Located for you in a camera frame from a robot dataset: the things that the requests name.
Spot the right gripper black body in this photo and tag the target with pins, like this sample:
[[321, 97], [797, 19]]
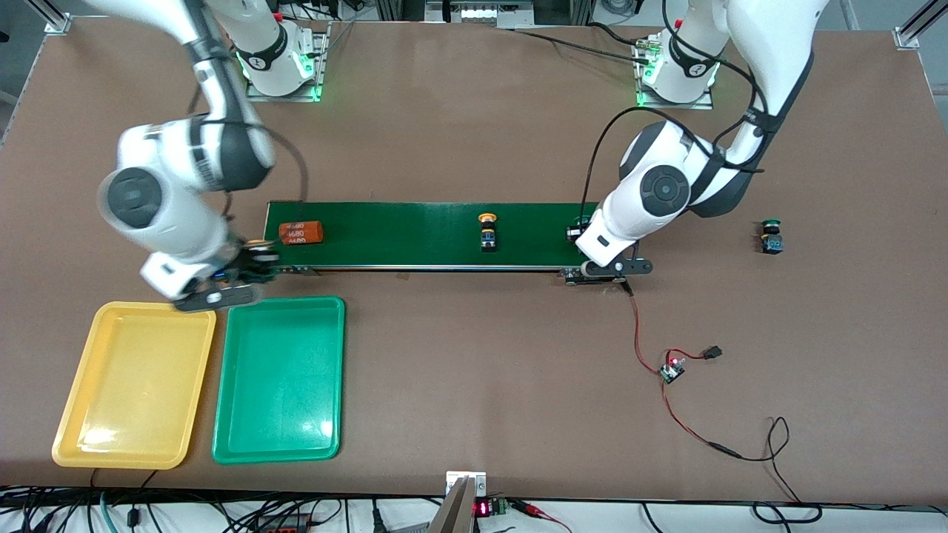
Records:
[[254, 264]]

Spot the orange cylinder printed 4680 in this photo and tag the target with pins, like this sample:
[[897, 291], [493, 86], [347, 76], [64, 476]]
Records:
[[300, 233]]

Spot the yellow push button switch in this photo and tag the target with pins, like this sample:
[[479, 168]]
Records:
[[488, 240]]

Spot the green push button switch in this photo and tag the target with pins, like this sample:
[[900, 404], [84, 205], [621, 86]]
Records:
[[581, 229], [772, 243]]

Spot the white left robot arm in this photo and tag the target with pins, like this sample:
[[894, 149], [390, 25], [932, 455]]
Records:
[[666, 189]]

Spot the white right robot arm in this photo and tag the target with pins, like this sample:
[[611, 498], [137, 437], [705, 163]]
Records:
[[163, 200]]

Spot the green plastic tray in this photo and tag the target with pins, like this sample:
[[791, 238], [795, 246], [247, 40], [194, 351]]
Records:
[[281, 377]]

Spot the green conveyor belt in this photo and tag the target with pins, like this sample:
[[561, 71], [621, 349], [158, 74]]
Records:
[[407, 233]]

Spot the yellow plastic tray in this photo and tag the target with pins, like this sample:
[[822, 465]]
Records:
[[133, 385]]

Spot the red power strip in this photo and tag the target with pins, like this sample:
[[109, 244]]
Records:
[[285, 527]]

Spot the red digit display module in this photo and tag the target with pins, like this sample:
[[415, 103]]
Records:
[[482, 508]]

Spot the red probe lead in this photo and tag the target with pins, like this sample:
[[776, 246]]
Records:
[[537, 509]]

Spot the small black sensor circuit board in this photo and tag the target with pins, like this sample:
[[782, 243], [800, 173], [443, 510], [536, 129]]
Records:
[[671, 372]]

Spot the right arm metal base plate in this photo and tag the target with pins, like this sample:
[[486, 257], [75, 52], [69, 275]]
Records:
[[324, 66]]

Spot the silver camera bracket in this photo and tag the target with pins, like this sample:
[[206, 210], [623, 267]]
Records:
[[465, 481]]

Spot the aluminium frame profile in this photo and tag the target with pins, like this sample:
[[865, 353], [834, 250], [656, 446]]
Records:
[[907, 37], [55, 22]]

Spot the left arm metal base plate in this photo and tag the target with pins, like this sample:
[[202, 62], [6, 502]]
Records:
[[674, 106]]

